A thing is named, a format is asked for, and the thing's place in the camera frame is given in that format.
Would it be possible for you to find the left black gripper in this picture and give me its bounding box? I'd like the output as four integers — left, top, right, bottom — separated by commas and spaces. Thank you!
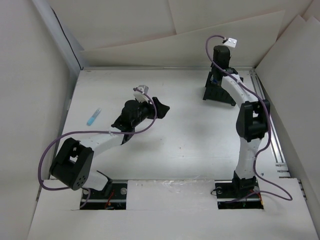
131, 97, 168, 128

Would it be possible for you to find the light blue highlighter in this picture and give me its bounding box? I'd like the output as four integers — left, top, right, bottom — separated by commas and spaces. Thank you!
86, 108, 102, 126

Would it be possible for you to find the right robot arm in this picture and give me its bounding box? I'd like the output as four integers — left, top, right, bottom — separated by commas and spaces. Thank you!
212, 45, 270, 197

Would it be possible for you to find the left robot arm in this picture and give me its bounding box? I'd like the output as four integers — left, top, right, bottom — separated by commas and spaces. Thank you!
49, 97, 170, 199

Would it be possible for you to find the black two-compartment organizer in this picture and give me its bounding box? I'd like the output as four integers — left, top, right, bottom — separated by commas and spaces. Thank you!
202, 72, 236, 107

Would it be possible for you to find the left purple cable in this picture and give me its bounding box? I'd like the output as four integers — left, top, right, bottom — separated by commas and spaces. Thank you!
38, 87, 158, 208

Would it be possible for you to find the purple cable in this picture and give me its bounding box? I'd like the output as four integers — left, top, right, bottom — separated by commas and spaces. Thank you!
38, 87, 158, 208
205, 35, 293, 203

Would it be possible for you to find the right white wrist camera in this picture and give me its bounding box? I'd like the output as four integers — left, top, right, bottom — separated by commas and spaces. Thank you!
222, 37, 238, 49

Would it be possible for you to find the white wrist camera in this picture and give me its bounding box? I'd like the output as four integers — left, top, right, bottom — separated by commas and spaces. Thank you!
133, 85, 149, 103
222, 37, 238, 49

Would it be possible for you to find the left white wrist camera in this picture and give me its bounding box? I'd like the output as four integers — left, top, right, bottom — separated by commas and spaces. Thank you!
133, 85, 149, 103

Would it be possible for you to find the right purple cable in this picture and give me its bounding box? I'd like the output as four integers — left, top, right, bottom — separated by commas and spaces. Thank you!
205, 35, 293, 203

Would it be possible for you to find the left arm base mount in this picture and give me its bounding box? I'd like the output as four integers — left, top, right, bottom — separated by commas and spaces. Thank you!
79, 180, 128, 211

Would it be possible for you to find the aluminium rail right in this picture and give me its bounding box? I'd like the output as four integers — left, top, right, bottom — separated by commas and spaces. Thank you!
249, 69, 291, 179

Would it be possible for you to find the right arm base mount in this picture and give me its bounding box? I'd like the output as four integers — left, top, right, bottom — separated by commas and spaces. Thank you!
211, 173, 264, 210

